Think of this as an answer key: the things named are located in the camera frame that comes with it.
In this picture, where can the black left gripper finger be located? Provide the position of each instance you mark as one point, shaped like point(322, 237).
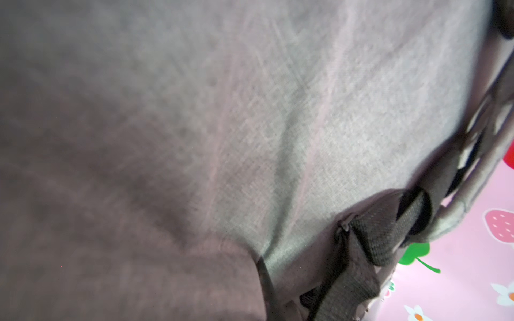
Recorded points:
point(272, 305)

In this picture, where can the grey backpack with black straps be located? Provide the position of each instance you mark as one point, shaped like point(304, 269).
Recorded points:
point(153, 151)

